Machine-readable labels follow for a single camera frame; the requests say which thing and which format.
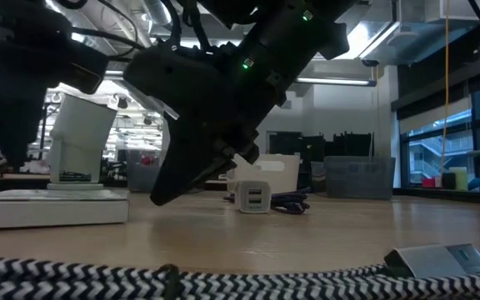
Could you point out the small red container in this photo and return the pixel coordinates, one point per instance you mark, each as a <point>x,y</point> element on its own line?
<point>428,182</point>

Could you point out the black storage cases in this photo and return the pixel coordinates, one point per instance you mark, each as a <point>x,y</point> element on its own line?
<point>286,143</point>

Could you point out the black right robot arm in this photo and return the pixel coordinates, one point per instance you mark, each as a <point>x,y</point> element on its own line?
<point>290,37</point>

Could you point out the silver ceiling duct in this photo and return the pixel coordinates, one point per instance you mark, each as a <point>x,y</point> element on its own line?
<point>415,37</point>

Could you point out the dark grey translucent bin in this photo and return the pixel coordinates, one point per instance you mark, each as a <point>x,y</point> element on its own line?
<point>358,179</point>
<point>140,177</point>

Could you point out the ceiling light strip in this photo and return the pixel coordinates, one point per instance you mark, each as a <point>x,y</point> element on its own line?
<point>336,81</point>

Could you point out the large window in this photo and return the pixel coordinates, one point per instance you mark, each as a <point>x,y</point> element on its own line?
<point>431,154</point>

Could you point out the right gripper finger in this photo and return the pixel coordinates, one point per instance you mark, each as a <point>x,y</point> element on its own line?
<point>186,162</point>

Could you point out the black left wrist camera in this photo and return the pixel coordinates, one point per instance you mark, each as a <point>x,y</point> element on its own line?
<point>86,73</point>

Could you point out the yellow green container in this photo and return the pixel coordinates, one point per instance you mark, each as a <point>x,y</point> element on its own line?
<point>461,177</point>

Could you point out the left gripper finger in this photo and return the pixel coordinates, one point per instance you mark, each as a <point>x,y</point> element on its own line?
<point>11,125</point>

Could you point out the black aluminium table frame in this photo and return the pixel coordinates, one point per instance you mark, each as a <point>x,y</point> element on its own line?
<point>452,196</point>

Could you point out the white plastic bin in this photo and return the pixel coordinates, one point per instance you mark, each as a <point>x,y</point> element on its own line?
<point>277,177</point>

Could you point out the white product box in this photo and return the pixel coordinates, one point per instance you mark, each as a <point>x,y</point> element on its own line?
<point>48,208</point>

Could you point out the white wall charger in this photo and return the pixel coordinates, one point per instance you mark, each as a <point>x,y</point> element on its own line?
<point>252,198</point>

